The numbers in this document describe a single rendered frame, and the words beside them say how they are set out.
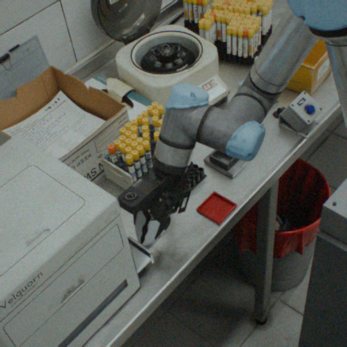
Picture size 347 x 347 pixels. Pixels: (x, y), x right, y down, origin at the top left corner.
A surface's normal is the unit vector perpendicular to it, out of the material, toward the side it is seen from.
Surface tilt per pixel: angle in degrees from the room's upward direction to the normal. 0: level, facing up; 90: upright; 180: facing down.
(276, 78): 98
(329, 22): 82
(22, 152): 0
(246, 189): 0
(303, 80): 90
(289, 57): 97
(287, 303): 0
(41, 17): 90
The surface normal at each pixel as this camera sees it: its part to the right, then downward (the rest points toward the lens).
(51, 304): 0.75, 0.44
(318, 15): -0.52, 0.56
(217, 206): -0.09, -0.67
